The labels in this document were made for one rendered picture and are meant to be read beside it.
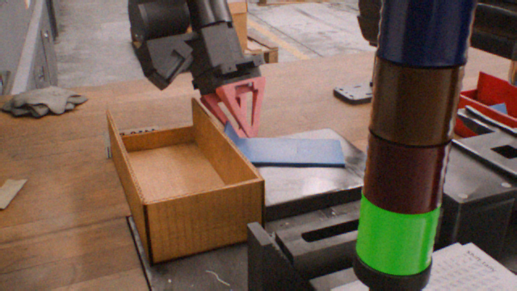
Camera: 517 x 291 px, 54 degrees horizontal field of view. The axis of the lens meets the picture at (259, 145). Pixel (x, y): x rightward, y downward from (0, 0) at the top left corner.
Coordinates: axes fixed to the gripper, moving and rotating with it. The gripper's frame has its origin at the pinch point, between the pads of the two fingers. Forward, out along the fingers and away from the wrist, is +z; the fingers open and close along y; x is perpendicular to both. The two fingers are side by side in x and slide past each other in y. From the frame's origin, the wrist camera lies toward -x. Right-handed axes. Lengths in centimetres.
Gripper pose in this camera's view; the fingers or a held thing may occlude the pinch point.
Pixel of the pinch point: (245, 132)
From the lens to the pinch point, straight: 68.3
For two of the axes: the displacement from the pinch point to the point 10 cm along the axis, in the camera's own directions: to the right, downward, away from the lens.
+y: 4.9, -1.1, -8.6
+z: 2.9, 9.5, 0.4
